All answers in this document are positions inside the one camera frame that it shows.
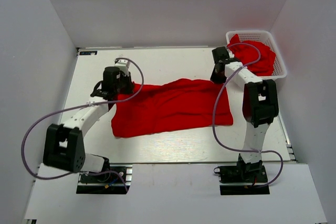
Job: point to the white plastic basket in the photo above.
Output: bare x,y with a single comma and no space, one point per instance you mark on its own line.
271,64

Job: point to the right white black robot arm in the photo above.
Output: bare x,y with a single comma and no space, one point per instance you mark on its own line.
260,107

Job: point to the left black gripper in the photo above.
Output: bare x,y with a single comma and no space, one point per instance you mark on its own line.
130,84

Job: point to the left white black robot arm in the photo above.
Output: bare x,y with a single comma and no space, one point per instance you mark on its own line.
64,146

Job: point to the dark label sticker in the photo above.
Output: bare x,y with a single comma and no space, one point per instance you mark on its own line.
88,53

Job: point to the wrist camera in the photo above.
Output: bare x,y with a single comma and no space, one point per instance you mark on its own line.
220,54
123,65

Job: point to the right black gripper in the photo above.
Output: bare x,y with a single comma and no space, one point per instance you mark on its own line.
217,80

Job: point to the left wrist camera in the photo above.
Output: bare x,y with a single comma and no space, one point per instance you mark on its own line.
123,65

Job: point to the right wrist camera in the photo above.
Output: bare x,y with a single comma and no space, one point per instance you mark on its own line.
220,54

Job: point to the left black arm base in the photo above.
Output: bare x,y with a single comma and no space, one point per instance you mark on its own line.
106,184

